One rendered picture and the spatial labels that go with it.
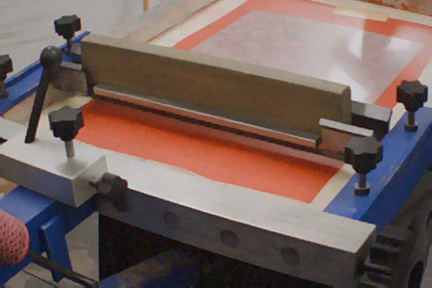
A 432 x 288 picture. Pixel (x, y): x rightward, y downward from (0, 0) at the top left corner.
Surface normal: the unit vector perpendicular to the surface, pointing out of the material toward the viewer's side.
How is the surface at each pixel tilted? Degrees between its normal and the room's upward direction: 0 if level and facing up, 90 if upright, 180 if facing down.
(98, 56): 106
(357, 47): 16
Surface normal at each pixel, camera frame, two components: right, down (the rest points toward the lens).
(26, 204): -0.06, -0.88
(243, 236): -0.53, 0.43
